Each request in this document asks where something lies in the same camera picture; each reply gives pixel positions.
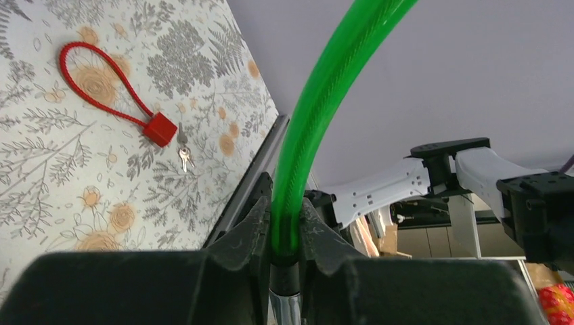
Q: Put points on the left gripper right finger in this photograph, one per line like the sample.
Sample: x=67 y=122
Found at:
x=339 y=285

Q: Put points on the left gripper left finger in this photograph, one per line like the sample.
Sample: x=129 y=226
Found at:
x=224 y=283

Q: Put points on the green cable lock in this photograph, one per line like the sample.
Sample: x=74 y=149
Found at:
x=359 y=34

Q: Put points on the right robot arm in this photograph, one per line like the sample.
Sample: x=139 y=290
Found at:
x=534 y=206

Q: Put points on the small silver keys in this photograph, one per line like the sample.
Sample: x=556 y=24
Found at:
x=183 y=150

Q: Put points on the black mounting base plate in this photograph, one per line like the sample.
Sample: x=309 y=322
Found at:
x=255 y=183

